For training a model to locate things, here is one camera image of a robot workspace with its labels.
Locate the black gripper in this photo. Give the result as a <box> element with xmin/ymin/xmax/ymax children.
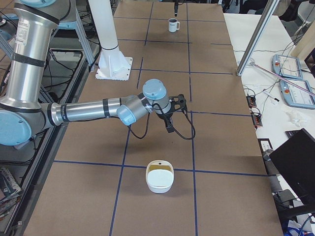
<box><xmin>157</xmin><ymin>103</ymin><xmax>175</xmax><ymax>133</ymax></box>

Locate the white ribbed HOME mug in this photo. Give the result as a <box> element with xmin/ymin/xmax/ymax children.
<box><xmin>168</xmin><ymin>18</ymin><xmax>180</xmax><ymax>33</ymax></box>

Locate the cream plastic bin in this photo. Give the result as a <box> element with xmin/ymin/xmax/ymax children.
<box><xmin>146</xmin><ymin>160</ymin><xmax>174</xmax><ymax>194</ymax></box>

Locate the orange black connector box far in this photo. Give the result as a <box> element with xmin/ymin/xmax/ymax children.
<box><xmin>246</xmin><ymin>95</ymin><xmax>256</xmax><ymax>108</ymax></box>

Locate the orange black connector box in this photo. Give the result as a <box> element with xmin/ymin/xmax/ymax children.
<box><xmin>251</xmin><ymin>112</ymin><xmax>263</xmax><ymax>128</ymax></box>
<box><xmin>246</xmin><ymin>95</ymin><xmax>256</xmax><ymax>108</ymax></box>

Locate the brown paper table cover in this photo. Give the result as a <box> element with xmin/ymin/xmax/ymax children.
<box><xmin>24</xmin><ymin>1</ymin><xmax>282</xmax><ymax>236</ymax></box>

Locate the orange black connector box near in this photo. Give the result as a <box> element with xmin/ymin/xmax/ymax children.
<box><xmin>251</xmin><ymin>112</ymin><xmax>263</xmax><ymax>128</ymax></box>

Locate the long grabber reach tool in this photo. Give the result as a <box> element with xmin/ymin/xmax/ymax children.
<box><xmin>248</xmin><ymin>62</ymin><xmax>315</xmax><ymax>97</ymax></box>

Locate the lower teach pendant tablet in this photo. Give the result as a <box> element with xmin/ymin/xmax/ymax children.
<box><xmin>280</xmin><ymin>79</ymin><xmax>315</xmax><ymax>110</ymax></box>

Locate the teach pendant tablet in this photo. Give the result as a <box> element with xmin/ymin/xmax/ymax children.
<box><xmin>272</xmin><ymin>54</ymin><xmax>303</xmax><ymax>79</ymax></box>
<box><xmin>280</xmin><ymin>79</ymin><xmax>315</xmax><ymax>110</ymax></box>

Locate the black laptop on desk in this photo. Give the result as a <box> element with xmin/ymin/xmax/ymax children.
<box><xmin>270</xmin><ymin>128</ymin><xmax>315</xmax><ymax>204</ymax></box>

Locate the upper teach pendant tablet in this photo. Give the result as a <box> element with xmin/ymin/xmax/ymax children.
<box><xmin>272</xmin><ymin>54</ymin><xmax>303</xmax><ymax>79</ymax></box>

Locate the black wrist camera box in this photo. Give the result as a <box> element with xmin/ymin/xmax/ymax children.
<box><xmin>169</xmin><ymin>94</ymin><xmax>187</xmax><ymax>112</ymax></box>

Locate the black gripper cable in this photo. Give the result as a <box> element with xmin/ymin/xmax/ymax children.
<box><xmin>127</xmin><ymin>103</ymin><xmax>196</xmax><ymax>140</ymax></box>

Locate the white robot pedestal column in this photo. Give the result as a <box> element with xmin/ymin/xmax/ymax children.
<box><xmin>89</xmin><ymin>0</ymin><xmax>118</xmax><ymax>50</ymax></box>

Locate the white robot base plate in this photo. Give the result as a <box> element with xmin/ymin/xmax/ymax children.
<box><xmin>95</xmin><ymin>47</ymin><xmax>133</xmax><ymax>81</ymax></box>

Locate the grey aluminium post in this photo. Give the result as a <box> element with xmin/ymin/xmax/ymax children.
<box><xmin>236</xmin><ymin>0</ymin><xmax>279</xmax><ymax>76</ymax></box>

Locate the aluminium frame rack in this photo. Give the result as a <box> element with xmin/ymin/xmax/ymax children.
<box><xmin>0</xmin><ymin>16</ymin><xmax>98</xmax><ymax>236</ymax></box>

